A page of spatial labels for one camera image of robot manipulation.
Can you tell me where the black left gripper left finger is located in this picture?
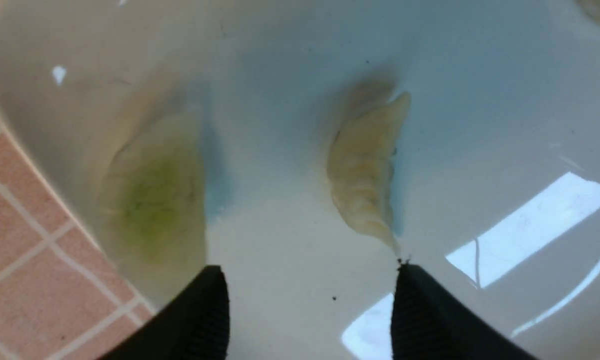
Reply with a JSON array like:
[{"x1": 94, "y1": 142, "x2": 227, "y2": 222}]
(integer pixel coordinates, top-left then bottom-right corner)
[{"x1": 100, "y1": 265, "x2": 230, "y2": 360}]

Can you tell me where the pink checked tablecloth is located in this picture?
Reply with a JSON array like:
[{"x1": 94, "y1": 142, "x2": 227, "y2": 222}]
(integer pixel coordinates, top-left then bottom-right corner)
[{"x1": 0, "y1": 125, "x2": 153, "y2": 360}]

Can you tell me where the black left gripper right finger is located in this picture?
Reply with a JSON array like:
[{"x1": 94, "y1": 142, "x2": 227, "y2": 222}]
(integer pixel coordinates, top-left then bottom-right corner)
[{"x1": 391, "y1": 263, "x2": 532, "y2": 360}]

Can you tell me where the yellowish dumpling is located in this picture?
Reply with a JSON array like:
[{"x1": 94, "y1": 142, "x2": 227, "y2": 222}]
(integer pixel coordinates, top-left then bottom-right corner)
[{"x1": 326, "y1": 91, "x2": 411, "y2": 256}]

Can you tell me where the green dumpling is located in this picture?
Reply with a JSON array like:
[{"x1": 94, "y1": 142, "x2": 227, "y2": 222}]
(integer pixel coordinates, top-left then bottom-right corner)
[{"x1": 96, "y1": 111, "x2": 207, "y2": 309}]

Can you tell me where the white square plate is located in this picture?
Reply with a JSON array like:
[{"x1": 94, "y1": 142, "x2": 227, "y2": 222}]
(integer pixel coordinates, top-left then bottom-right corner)
[{"x1": 0, "y1": 0, "x2": 600, "y2": 360}]

